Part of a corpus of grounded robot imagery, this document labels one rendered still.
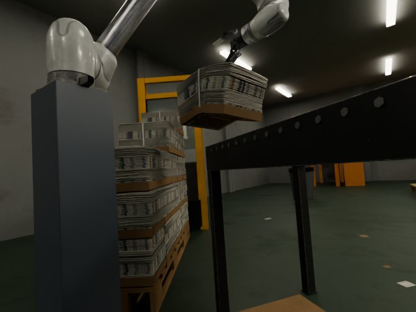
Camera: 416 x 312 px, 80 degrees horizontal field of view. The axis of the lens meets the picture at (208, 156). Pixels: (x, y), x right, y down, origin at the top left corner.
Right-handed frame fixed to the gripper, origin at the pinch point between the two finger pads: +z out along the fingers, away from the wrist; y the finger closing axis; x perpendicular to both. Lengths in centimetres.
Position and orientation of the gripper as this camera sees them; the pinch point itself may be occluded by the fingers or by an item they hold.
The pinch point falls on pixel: (216, 56)
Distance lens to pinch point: 143.5
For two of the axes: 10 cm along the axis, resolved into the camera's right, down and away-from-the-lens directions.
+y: 0.9, 9.9, -1.3
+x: 7.4, 0.2, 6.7
